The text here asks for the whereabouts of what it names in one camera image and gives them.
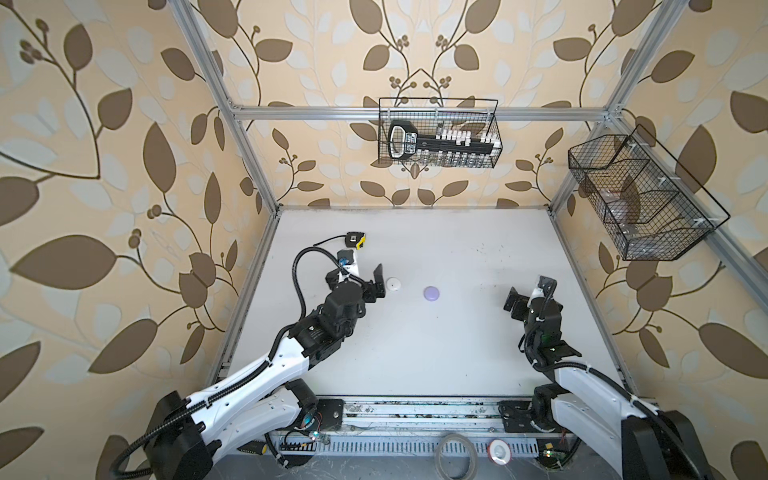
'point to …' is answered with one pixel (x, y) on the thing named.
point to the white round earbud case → (393, 283)
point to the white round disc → (499, 451)
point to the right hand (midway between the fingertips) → (529, 294)
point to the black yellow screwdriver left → (255, 446)
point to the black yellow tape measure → (352, 239)
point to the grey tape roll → (473, 452)
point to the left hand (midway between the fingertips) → (356, 265)
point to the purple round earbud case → (431, 293)
